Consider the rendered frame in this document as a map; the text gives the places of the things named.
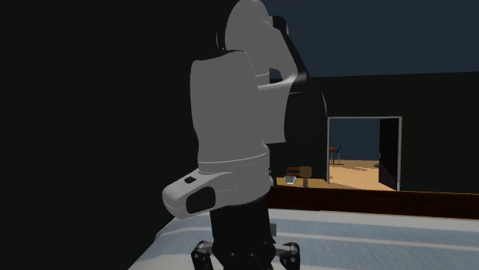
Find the blue chair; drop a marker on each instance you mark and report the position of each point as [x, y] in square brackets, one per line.
[338, 152]

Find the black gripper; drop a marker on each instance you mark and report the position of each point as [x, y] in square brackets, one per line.
[239, 235]

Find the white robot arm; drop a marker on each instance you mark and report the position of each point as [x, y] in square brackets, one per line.
[228, 123]

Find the dark open door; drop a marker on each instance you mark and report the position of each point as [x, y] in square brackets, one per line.
[389, 153]

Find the bed with brown frame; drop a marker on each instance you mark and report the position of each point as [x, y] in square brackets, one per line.
[374, 239]

